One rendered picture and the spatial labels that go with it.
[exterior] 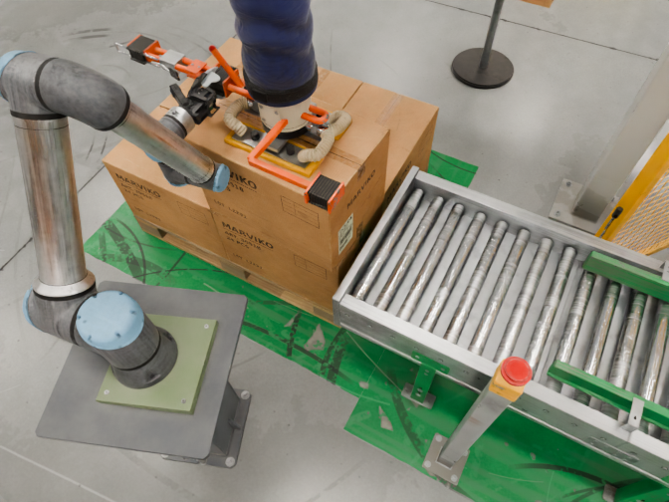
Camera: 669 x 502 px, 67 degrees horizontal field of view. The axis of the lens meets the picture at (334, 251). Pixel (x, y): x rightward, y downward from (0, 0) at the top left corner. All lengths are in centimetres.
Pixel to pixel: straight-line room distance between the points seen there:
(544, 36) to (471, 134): 113
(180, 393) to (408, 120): 156
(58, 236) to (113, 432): 57
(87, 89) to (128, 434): 91
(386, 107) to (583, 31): 207
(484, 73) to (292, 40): 229
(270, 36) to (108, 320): 83
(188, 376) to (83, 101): 78
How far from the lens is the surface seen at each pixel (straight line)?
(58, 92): 124
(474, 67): 364
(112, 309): 141
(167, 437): 155
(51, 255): 144
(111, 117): 125
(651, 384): 198
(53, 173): 135
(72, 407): 169
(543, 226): 209
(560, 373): 181
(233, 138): 178
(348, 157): 170
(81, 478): 246
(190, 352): 158
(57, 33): 449
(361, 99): 253
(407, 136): 235
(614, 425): 182
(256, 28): 144
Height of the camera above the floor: 218
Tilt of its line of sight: 57 degrees down
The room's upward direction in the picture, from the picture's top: 3 degrees counter-clockwise
